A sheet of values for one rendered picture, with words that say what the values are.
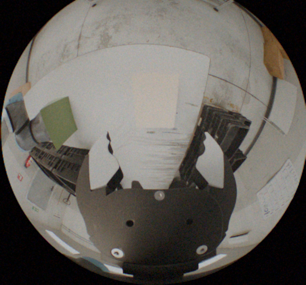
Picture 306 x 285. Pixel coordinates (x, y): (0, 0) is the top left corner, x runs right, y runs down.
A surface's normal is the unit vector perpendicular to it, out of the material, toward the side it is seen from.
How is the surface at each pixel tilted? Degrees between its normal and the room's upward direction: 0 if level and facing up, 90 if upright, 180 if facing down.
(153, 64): 0
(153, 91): 0
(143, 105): 0
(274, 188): 90
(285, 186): 90
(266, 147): 90
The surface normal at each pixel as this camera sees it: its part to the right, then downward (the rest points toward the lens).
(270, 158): -1.00, -0.07
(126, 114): 0.00, 0.54
